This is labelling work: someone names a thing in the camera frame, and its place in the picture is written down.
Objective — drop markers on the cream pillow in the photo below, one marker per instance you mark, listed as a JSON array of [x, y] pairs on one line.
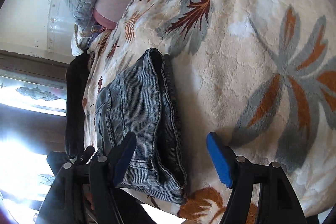
[[78, 40]]

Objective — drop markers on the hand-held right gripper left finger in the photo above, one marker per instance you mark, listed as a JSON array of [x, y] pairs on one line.
[[123, 158]]

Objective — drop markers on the leaf-printed fleece blanket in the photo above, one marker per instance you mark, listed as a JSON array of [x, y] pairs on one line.
[[236, 56]]

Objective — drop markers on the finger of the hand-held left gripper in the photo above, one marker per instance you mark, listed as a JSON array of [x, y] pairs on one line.
[[84, 157]]

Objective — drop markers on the stained glass window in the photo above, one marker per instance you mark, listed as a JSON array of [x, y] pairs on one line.
[[31, 92]]

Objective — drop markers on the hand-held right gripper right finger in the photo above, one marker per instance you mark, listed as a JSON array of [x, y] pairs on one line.
[[218, 158]]

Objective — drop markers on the grey-blue denim pants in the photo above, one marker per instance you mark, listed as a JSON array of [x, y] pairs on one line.
[[136, 103]]

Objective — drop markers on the black cloth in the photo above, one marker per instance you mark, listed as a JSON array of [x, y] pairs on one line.
[[76, 98]]

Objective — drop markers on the colourful printed packet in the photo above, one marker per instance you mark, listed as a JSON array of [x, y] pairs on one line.
[[95, 29]]

